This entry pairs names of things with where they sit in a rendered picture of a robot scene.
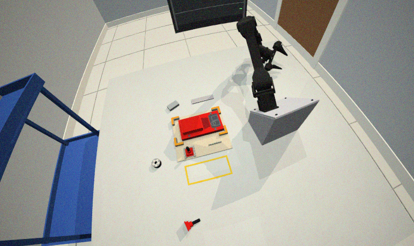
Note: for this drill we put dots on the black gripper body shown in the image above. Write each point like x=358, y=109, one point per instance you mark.
x=269, y=54

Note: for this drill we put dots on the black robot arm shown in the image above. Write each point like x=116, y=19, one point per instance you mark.
x=262, y=81

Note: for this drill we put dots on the black toy tyre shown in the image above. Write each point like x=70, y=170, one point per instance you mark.
x=158, y=165

